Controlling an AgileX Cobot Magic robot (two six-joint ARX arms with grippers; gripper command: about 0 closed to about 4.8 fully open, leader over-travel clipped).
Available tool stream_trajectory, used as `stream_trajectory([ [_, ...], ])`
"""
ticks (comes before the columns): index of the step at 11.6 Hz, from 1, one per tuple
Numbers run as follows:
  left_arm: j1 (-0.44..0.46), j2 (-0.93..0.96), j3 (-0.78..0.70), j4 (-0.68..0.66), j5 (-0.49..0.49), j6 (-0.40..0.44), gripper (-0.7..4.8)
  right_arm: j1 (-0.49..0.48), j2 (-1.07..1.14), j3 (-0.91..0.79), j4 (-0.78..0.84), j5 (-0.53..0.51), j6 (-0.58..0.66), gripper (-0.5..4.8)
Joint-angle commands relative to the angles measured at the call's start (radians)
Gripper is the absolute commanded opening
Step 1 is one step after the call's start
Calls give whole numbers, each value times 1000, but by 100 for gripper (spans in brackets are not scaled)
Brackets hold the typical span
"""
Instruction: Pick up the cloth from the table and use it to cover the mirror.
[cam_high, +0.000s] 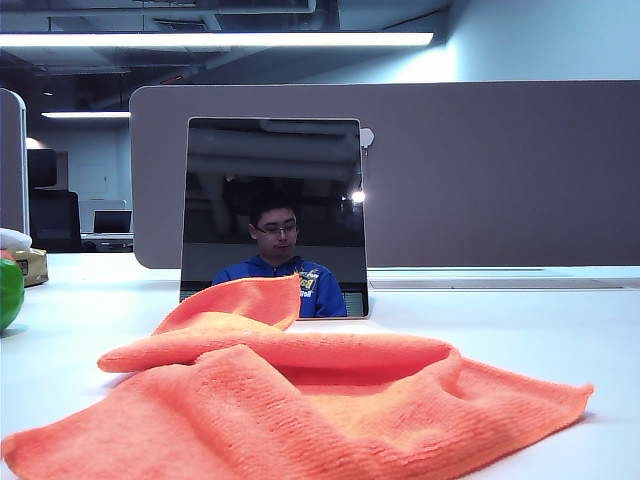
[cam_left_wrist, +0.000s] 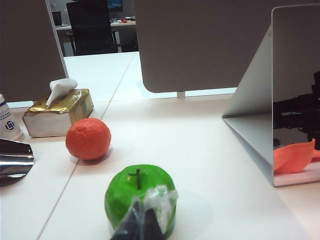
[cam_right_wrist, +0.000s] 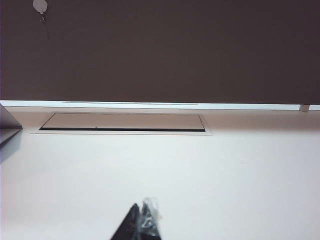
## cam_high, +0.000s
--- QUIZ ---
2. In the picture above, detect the short ceiling light strip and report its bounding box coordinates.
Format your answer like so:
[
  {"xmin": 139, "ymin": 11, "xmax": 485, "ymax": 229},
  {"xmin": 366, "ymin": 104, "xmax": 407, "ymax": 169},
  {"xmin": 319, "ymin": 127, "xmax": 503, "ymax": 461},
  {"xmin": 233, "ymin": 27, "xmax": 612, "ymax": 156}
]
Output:
[{"xmin": 40, "ymin": 110, "xmax": 132, "ymax": 120}]

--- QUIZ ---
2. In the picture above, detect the green round object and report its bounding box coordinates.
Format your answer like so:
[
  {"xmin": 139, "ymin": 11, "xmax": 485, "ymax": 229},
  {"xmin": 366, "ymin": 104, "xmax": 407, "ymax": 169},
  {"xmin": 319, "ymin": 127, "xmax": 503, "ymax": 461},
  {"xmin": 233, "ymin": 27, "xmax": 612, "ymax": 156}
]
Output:
[{"xmin": 0, "ymin": 257, "xmax": 26, "ymax": 332}]

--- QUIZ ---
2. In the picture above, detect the grey desk cable tray lid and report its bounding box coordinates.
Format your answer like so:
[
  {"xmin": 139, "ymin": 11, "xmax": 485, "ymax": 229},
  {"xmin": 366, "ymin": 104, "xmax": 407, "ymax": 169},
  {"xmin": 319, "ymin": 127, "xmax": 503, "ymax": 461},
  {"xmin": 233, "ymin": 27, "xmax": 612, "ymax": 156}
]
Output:
[{"xmin": 370, "ymin": 278, "xmax": 626, "ymax": 291}]

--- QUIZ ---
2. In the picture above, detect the rectangular standing mirror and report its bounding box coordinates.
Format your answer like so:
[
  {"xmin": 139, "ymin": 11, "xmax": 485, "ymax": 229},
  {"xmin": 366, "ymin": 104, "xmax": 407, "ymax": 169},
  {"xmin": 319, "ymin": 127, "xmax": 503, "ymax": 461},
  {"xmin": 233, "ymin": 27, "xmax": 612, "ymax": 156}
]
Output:
[{"xmin": 178, "ymin": 116, "xmax": 371, "ymax": 321}]

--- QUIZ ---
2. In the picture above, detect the orange microfiber cloth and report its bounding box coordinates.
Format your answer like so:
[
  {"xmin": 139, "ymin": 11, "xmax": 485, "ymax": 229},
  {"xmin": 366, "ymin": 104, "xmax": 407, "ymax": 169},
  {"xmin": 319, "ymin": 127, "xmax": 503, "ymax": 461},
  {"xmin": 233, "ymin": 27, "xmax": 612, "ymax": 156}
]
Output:
[{"xmin": 2, "ymin": 273, "xmax": 595, "ymax": 480}]

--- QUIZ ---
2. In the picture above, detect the black office chair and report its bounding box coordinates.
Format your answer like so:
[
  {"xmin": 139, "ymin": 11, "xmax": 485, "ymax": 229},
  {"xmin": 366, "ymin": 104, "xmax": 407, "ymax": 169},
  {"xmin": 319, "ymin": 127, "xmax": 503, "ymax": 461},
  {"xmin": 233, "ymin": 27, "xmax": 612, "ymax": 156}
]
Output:
[{"xmin": 27, "ymin": 148, "xmax": 83, "ymax": 253}]

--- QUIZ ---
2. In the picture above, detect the white crumpled tissue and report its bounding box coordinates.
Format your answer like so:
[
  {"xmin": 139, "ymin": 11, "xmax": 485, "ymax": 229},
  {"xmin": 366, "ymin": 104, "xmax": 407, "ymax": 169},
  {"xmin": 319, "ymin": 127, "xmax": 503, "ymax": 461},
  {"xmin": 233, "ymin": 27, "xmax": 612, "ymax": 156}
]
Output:
[{"xmin": 0, "ymin": 227, "xmax": 34, "ymax": 251}]

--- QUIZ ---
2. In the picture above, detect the white partition base rail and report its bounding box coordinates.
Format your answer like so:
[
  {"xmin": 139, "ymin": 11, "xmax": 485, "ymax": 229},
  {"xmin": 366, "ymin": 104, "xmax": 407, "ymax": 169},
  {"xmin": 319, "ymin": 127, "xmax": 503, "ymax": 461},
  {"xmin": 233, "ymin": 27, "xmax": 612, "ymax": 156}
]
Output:
[{"xmin": 367, "ymin": 266, "xmax": 640, "ymax": 280}]

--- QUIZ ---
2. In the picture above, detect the small yellow box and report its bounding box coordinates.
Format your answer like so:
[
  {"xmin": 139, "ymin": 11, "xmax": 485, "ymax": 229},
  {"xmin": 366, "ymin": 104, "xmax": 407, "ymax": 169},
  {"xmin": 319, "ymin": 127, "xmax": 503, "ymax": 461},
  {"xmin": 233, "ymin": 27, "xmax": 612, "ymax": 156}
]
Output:
[{"xmin": 9, "ymin": 248, "xmax": 50, "ymax": 288}]

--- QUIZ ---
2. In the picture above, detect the long ceiling light strip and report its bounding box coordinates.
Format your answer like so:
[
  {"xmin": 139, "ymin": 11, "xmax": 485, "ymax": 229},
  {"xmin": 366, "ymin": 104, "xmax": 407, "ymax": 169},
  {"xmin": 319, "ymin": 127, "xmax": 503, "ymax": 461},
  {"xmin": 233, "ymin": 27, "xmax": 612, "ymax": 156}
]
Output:
[{"xmin": 0, "ymin": 31, "xmax": 435, "ymax": 50}]

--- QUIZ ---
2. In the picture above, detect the dark background laptop screen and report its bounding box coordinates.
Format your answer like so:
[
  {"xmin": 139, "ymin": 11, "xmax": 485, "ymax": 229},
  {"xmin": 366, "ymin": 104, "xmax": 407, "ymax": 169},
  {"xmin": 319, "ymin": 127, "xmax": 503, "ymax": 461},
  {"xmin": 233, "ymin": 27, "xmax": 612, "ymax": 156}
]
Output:
[{"xmin": 92, "ymin": 209, "xmax": 134, "ymax": 235}]

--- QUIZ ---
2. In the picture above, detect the grey rounded side partition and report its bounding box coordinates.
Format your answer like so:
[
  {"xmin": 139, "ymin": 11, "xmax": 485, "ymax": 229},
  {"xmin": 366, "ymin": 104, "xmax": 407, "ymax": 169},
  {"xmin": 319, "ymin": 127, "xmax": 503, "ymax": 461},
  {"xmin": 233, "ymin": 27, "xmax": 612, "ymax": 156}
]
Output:
[{"xmin": 0, "ymin": 87, "xmax": 28, "ymax": 234}]

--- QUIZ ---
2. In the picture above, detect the grey desk partition panel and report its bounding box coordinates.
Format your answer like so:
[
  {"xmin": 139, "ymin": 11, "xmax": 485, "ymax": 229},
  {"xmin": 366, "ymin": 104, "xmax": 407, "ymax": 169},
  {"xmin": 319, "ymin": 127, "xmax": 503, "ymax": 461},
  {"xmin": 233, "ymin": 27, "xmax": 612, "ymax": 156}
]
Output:
[{"xmin": 128, "ymin": 79, "xmax": 640, "ymax": 270}]

